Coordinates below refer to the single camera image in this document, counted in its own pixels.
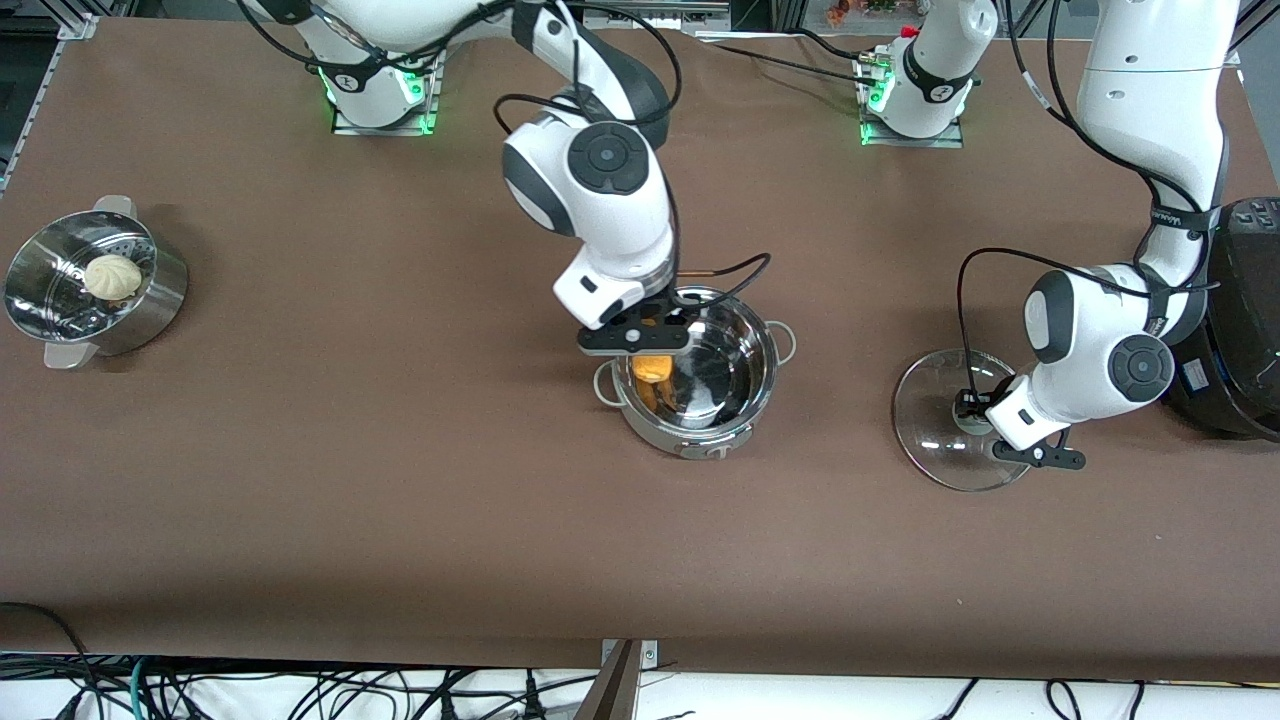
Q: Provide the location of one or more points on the aluminium profile rail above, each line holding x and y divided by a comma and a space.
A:
1255, 30
50, 80

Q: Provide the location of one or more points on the yellow corn cob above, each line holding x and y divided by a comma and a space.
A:
652, 370

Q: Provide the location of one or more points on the shiny steel steamer pot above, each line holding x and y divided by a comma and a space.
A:
160, 300

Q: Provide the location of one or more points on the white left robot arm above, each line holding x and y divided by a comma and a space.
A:
1150, 100

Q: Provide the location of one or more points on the dark metal bar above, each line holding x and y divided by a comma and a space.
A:
612, 690

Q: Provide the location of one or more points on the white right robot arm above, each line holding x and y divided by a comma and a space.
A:
610, 200

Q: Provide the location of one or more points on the black rice cooker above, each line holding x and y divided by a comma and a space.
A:
1250, 380

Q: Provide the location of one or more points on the round glass pot lid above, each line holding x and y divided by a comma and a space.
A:
930, 420

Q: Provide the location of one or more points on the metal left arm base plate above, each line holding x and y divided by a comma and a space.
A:
950, 141

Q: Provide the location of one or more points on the cream steamed bun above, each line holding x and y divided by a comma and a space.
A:
112, 277

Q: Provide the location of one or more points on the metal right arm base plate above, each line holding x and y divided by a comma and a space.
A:
431, 118

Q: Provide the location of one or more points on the metal mounting bracket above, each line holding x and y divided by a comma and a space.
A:
650, 655

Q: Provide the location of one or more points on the grey metal equipment frame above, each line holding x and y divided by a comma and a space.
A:
680, 12

